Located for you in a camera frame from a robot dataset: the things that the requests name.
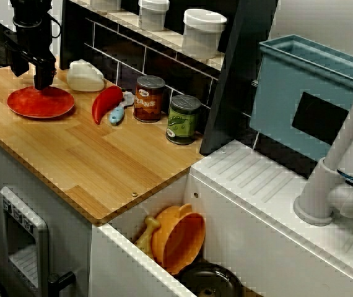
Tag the red toy chili pepper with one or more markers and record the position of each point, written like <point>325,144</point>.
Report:
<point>103,102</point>

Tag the grey dishwasher door panel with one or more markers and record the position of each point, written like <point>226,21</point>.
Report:
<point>43,247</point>

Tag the green peas can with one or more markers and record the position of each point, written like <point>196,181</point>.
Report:
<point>182,123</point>

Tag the brown beans can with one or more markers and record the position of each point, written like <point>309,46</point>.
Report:
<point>148,102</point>

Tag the yellow toy bone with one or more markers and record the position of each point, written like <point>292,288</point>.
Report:
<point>147,235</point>

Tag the white plastic bottle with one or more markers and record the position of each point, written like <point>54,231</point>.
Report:
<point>83,77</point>

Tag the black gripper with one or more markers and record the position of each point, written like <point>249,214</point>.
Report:
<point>34,43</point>

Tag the black pot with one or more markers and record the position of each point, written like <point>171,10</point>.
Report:
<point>210,278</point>

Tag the orange plastic bowl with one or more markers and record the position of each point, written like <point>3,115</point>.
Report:
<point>179,241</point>

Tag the dark shelf frame with tiles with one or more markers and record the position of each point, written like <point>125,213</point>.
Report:
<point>241,77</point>

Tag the blue plastic bin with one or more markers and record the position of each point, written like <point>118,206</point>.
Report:
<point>275,108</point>

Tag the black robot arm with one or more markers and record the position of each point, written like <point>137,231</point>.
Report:
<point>29,12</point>

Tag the white toy sink unit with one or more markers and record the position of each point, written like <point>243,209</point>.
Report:
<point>257,247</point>

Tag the red round plate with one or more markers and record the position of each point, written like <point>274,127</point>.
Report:
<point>40,103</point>

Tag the white lidded plastic container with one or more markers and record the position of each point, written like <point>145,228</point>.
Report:
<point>153,17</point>
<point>202,34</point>

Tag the grey toy faucet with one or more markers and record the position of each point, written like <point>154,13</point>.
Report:
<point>316,191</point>

